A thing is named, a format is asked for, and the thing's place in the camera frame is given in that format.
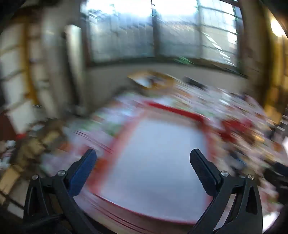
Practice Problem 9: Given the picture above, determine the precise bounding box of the pile of cardboard boxes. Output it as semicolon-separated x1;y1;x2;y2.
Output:
0;119;68;204

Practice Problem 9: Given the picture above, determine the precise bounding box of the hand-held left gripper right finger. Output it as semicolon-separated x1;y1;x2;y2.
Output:
189;148;263;234

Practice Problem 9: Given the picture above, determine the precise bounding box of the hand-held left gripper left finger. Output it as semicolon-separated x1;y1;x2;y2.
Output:
23;148;99;234

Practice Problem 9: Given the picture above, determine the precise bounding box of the golden door frame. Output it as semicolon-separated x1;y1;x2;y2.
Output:
262;9;288;123

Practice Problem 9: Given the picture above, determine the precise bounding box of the red box with white inside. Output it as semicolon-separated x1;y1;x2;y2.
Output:
87;101;225;225

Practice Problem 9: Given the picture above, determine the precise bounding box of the yellow cardboard box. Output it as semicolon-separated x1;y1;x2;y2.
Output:
127;71;176;91

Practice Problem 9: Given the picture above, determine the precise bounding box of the black flashlight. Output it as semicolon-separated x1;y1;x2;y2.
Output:
183;76;208;89

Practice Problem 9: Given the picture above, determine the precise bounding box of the white leaning board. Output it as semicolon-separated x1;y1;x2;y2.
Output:
64;24;88;114

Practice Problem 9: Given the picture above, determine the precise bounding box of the barred window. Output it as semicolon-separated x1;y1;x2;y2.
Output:
80;0;246;76

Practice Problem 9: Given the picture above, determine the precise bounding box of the floral tablecloth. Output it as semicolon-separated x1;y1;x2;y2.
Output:
43;89;284;234

